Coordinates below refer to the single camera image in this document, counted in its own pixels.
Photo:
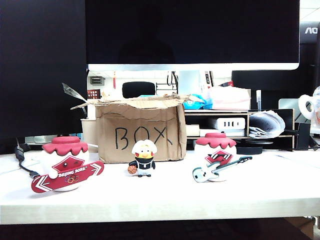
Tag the brown cardboard box marked BOX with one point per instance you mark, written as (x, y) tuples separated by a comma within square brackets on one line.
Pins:
[(140, 117)]

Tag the large black monitor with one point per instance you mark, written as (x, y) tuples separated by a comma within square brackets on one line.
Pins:
[(37, 75)]

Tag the large silver-edged monitor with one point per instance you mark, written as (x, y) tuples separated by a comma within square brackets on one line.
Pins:
[(190, 32)]

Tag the silver laptop stand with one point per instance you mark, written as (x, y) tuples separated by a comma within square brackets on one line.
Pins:
[(287, 103)]

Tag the black round disc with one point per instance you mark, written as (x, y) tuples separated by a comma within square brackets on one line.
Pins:
[(250, 150)]

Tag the flat white box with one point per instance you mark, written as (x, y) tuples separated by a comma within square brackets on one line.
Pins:
[(222, 132)]

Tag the blue plastic bag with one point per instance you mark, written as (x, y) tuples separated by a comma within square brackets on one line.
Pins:
[(197, 103)]

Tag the small black box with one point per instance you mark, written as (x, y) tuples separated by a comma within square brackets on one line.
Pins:
[(303, 136)]

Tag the grey wall socket panel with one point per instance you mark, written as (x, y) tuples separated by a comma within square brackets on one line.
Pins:
[(97, 80)]

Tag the crumpled clear tape strip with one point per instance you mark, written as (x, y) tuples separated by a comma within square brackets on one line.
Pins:
[(72, 93)]

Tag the red-capped doll with snowboard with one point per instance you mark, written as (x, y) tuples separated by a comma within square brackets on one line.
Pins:
[(67, 147)]

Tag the white power strip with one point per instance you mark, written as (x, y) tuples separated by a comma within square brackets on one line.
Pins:
[(228, 123)]

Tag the red hanging knot ornament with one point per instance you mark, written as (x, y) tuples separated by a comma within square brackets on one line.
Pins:
[(114, 80)]

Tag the pink white tissue pack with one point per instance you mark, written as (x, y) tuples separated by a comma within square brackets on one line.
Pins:
[(228, 98)]

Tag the black office chair back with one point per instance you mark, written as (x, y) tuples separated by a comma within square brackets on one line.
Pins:
[(138, 89)]

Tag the small doll holding basketball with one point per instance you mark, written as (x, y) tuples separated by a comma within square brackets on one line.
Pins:
[(143, 160)]

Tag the black AOC monitor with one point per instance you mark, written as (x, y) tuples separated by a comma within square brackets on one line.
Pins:
[(310, 32)]

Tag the small cream box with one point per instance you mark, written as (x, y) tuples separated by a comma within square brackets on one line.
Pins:
[(193, 130)]

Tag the red-capped doll with guitar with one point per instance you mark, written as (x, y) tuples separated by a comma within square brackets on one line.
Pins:
[(215, 143)]

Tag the rolled newspaper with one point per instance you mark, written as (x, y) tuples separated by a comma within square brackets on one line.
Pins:
[(267, 122)]

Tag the beige paper cup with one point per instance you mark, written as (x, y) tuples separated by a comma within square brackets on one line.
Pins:
[(88, 132)]

